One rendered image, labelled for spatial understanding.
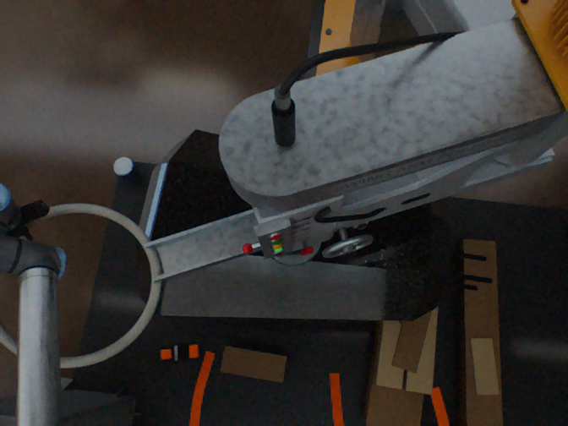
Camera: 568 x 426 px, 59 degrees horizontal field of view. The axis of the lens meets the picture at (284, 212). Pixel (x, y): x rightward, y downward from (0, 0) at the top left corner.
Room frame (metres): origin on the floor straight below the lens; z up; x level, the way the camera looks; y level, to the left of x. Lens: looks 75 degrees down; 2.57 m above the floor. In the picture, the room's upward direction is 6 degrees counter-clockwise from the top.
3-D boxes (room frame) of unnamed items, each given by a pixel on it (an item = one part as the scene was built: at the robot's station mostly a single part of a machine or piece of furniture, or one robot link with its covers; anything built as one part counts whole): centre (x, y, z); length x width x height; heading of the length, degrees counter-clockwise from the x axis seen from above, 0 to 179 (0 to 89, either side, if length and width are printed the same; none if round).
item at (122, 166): (1.02, 0.81, 0.08); 0.10 x 0.10 x 0.13
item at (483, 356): (-0.17, -0.84, 0.13); 0.25 x 0.10 x 0.01; 175
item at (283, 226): (0.27, 0.03, 1.37); 0.08 x 0.03 x 0.28; 101
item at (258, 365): (-0.04, 0.22, 0.07); 0.30 x 0.12 x 0.12; 74
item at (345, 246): (0.30, -0.16, 1.20); 0.15 x 0.10 x 0.15; 101
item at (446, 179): (0.45, -0.41, 1.30); 0.74 x 0.23 x 0.49; 101
